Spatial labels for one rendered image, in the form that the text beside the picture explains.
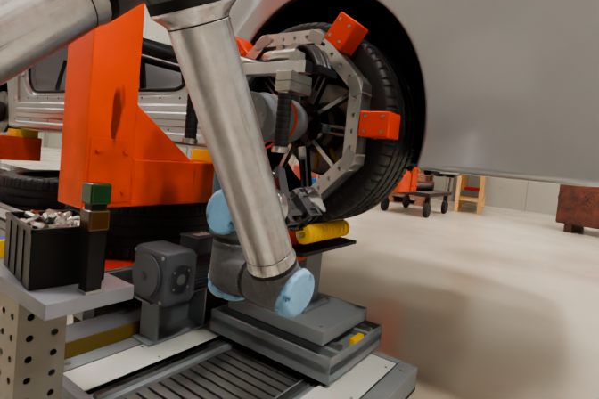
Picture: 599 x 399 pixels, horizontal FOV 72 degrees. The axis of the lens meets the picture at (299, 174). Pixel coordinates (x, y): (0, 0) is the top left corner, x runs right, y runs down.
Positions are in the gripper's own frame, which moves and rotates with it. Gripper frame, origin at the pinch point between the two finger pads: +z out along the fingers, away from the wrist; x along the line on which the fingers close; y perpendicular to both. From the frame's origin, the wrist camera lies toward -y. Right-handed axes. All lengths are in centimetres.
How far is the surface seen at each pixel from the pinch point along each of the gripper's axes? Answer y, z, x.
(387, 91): -16.1, 15.8, 29.2
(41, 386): 9, -51, -56
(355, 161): -3.5, 7.8, 12.1
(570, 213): 49, 613, 12
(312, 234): 4.4, 9.2, -12.5
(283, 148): -10.2, -14.4, 7.0
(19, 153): -174, 25, -189
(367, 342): 38, 35, -31
